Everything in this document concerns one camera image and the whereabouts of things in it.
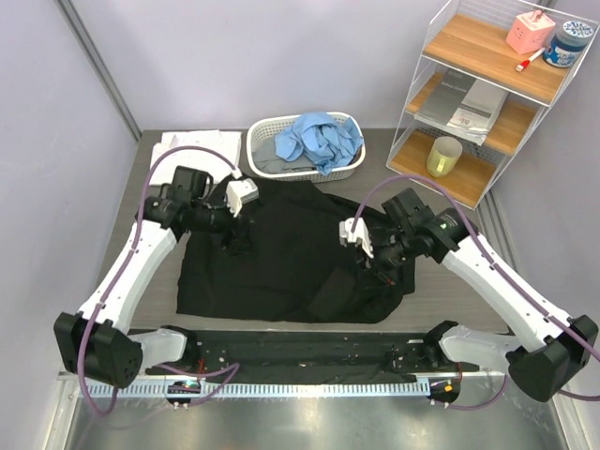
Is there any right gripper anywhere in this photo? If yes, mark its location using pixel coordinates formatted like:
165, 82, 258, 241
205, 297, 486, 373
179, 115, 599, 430
354, 228, 417, 292

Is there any black long sleeve shirt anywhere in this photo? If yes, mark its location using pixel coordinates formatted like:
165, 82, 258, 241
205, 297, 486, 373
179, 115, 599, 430
176, 178, 415, 323

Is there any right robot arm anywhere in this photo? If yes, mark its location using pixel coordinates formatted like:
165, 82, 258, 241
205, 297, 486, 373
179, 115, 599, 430
339, 188, 599, 402

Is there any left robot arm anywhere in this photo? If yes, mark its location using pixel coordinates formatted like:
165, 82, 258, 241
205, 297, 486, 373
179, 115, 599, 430
53, 166, 259, 389

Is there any grey shirt in basket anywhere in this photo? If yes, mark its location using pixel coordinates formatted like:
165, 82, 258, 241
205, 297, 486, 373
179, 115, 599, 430
252, 139, 315, 174

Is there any folded white shirt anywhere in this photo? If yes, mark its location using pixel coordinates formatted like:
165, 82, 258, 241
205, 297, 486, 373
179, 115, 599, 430
151, 129, 242, 165

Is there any white plastic laundry basket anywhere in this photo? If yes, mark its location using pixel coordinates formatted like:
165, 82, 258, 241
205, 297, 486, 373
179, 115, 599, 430
247, 112, 366, 183

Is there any blue crumpled shirt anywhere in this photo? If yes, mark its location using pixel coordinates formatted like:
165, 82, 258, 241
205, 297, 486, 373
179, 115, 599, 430
275, 112, 364, 175

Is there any yellow translucent cup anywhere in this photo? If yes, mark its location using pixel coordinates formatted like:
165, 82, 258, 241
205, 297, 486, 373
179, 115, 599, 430
426, 136, 463, 178

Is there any white grey booklet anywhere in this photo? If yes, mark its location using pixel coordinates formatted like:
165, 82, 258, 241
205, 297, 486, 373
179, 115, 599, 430
446, 80, 508, 145

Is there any pink cube power strip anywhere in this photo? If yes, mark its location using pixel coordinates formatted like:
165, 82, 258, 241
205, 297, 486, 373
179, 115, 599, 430
505, 9, 556, 54

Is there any blue patterned jar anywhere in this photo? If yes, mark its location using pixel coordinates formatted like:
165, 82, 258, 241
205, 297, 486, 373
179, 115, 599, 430
542, 20, 594, 68

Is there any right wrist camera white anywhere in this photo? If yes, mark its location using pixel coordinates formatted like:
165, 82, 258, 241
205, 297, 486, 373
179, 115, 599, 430
338, 217, 374, 259

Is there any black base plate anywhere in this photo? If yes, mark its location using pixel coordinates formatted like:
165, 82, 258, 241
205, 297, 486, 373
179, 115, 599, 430
170, 330, 479, 384

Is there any white slotted cable duct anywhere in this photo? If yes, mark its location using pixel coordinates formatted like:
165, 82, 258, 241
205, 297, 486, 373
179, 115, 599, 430
79, 380, 431, 399

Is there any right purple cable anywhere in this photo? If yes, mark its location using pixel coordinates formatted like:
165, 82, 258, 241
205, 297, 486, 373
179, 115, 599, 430
352, 175, 600, 410

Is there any purple cable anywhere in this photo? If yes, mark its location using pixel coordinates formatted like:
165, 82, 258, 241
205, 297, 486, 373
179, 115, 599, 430
352, 175, 600, 410
77, 145, 245, 417

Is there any aluminium frame rail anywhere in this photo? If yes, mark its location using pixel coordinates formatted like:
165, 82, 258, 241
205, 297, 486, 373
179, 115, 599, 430
58, 365, 572, 381

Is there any white wire wooden shelf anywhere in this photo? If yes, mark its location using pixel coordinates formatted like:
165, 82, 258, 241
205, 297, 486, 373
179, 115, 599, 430
387, 1, 599, 209

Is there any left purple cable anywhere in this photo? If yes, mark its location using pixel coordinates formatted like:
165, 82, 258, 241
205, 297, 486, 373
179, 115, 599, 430
77, 145, 245, 417

